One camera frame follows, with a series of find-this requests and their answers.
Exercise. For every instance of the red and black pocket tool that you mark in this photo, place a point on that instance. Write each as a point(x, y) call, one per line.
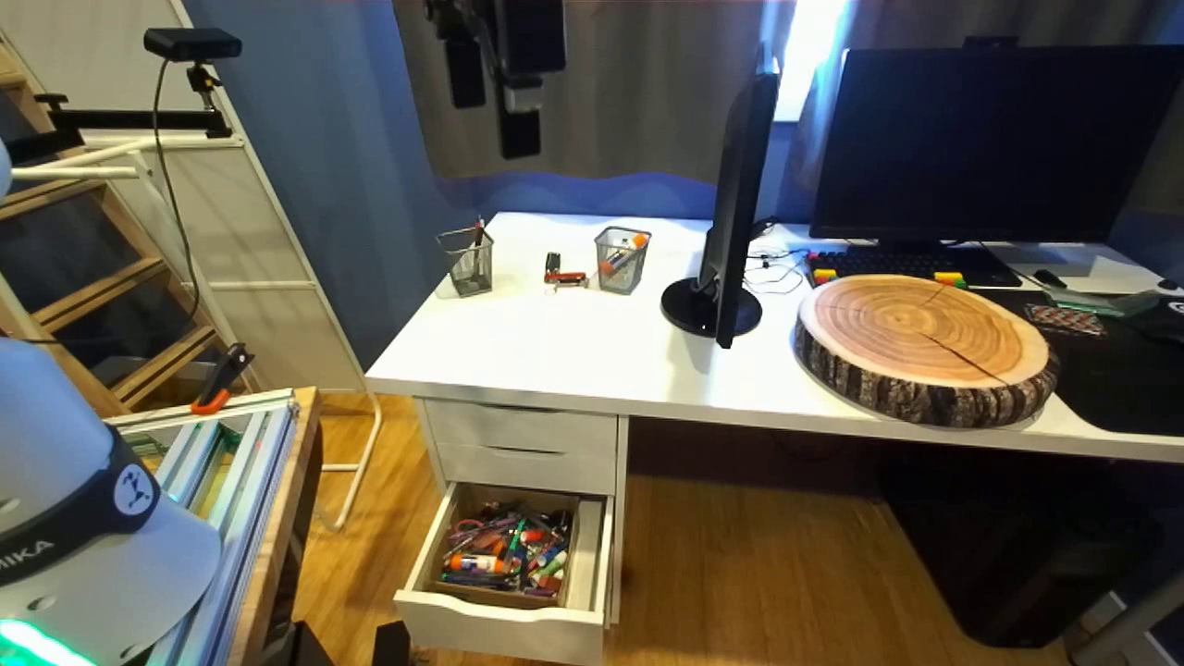
point(561, 275)

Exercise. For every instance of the wooden ladder shelf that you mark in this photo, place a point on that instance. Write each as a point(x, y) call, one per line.
point(129, 277)

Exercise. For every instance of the black pen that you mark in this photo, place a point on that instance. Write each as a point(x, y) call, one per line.
point(478, 242)

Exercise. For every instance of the heap of pens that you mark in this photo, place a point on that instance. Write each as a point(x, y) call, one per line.
point(509, 555)

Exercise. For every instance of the black desk mat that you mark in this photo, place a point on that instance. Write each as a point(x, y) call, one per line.
point(1119, 379)

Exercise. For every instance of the camera on mount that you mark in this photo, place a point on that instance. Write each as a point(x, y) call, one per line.
point(192, 43)

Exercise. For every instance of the wooden drawer tray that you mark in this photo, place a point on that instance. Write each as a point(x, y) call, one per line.
point(569, 555)

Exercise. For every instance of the black computer tower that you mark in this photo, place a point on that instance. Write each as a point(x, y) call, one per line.
point(1017, 546)

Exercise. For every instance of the grey curtain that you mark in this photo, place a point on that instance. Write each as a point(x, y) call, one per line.
point(638, 92)

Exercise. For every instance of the white metal rack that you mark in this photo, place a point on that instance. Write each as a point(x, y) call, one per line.
point(261, 285)

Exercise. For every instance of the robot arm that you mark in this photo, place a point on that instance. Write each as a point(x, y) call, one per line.
point(74, 444)

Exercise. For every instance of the black computer mouse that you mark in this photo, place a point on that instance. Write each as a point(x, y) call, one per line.
point(1050, 277)

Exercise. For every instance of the small black monitor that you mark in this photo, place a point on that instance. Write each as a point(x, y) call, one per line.
point(740, 203)

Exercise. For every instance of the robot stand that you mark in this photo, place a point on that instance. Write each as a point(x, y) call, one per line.
point(277, 518)

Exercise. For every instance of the closed white drawer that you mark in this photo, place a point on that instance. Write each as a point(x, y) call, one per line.
point(523, 428)
point(527, 469)

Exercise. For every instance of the open white drawer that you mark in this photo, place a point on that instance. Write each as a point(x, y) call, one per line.
point(504, 629)

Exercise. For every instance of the clear green plastic case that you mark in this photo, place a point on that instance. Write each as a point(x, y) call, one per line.
point(1105, 302)

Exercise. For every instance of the yellow and red block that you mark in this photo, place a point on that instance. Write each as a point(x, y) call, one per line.
point(824, 275)
point(950, 278)

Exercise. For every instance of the window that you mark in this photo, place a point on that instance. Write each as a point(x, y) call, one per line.
point(807, 55)

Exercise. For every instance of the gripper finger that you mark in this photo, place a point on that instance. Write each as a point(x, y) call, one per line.
point(520, 129)
point(467, 74)

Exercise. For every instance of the red patterned packet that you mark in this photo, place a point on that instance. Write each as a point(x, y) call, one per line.
point(1066, 320)

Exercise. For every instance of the orange and black clamp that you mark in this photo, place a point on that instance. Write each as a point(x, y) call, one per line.
point(222, 379)

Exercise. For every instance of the black keyboard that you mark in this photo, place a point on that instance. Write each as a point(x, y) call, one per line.
point(911, 262)

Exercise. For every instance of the log slice cushion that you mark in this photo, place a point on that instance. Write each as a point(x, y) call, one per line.
point(925, 338)

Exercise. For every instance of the large black monitor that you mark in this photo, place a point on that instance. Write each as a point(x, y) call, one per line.
point(990, 139)

